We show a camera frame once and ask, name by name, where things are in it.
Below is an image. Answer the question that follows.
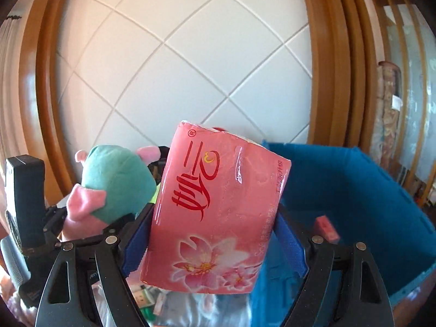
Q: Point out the beige curtain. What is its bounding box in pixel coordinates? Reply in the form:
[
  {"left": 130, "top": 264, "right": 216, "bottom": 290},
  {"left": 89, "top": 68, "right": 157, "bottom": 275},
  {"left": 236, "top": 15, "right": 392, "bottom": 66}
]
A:
[{"left": 0, "top": 15, "right": 24, "bottom": 178}]

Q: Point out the pink pig plush toy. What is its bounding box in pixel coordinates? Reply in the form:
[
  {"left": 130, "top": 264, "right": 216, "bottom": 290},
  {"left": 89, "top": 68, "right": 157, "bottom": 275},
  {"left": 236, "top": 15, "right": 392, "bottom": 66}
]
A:
[{"left": 58, "top": 145, "right": 169, "bottom": 242}]

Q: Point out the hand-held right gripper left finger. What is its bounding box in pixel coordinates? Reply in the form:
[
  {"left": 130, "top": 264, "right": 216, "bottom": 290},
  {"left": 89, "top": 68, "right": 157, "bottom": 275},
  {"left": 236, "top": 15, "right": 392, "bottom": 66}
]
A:
[{"left": 36, "top": 202, "right": 157, "bottom": 327}]

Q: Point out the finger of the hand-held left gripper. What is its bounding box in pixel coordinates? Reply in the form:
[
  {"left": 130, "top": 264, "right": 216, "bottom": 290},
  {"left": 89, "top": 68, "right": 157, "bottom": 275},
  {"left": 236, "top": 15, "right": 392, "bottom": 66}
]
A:
[{"left": 43, "top": 206, "right": 69, "bottom": 244}]

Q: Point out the blue plastic storage bin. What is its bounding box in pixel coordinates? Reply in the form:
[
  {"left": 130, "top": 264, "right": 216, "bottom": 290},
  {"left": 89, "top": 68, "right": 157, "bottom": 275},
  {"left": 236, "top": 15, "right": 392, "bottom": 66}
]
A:
[{"left": 250, "top": 141, "right": 436, "bottom": 327}]

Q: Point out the white green small box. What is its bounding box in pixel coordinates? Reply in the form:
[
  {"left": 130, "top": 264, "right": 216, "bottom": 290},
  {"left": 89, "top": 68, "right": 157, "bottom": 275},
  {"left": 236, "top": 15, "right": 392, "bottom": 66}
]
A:
[{"left": 131, "top": 285, "right": 155, "bottom": 309}]

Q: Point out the wooden frame post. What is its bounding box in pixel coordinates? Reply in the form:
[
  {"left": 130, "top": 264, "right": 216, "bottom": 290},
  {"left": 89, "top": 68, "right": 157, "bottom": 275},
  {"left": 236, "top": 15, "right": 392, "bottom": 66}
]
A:
[
  {"left": 298, "top": 0, "right": 379, "bottom": 149},
  {"left": 19, "top": 0, "right": 84, "bottom": 191}
]

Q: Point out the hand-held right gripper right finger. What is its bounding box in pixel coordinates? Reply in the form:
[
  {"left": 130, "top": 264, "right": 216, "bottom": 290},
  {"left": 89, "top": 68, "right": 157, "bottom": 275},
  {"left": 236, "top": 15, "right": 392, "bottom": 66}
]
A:
[{"left": 274, "top": 204, "right": 396, "bottom": 327}]

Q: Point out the pink floral tissue pack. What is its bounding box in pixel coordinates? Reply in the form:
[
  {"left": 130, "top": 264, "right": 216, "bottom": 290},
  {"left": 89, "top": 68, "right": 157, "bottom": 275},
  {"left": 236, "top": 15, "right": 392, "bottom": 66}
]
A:
[
  {"left": 314, "top": 216, "right": 339, "bottom": 244},
  {"left": 140, "top": 120, "right": 293, "bottom": 295}
]

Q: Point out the wooden framed glass partition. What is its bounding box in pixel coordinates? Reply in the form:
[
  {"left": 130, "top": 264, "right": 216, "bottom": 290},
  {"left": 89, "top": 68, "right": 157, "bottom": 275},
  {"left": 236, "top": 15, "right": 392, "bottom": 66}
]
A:
[{"left": 370, "top": 0, "right": 436, "bottom": 208}]

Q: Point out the patterned rolled carpet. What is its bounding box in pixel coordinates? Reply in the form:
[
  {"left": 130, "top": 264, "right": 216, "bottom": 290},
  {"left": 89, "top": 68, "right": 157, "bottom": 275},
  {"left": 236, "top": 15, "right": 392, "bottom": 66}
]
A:
[{"left": 376, "top": 60, "right": 403, "bottom": 166}]

